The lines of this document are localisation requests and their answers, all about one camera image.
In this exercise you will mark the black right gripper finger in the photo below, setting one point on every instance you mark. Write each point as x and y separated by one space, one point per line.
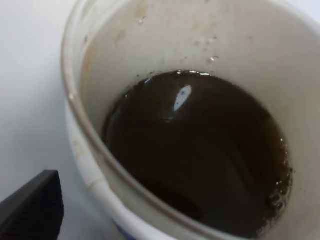
35 211

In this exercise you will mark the white cup with blue sleeve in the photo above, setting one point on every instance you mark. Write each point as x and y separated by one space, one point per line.
196 119

